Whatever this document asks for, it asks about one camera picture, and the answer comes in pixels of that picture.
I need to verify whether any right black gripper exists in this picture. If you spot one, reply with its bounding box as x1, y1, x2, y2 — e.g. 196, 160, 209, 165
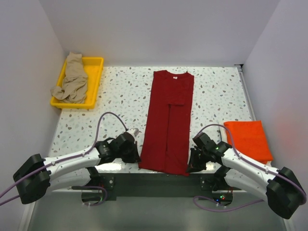
186, 148, 209, 174

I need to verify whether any dark red t shirt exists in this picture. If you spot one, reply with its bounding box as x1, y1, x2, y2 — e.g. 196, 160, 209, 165
139, 70, 194, 176

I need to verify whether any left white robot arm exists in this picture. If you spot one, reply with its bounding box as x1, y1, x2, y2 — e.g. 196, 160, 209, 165
13, 131, 141, 205

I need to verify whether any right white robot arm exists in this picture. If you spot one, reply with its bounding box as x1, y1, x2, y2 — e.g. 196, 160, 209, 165
186, 132, 307, 219

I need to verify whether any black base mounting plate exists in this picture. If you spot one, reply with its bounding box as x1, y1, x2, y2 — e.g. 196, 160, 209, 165
71, 172, 244, 202

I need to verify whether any orange folded t shirt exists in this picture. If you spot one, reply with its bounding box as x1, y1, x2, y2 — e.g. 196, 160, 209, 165
223, 121, 273, 164

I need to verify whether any beige crumpled t shirt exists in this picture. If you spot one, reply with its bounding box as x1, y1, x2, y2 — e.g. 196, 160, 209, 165
51, 52, 88, 103

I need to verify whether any yellow plastic tray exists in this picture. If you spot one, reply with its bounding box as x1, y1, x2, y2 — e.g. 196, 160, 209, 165
50, 57, 104, 109

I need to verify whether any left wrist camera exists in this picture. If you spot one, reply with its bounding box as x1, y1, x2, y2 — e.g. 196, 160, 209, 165
126, 128, 141, 138

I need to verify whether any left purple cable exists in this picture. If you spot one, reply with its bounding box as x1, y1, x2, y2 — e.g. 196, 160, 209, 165
0, 112, 129, 206

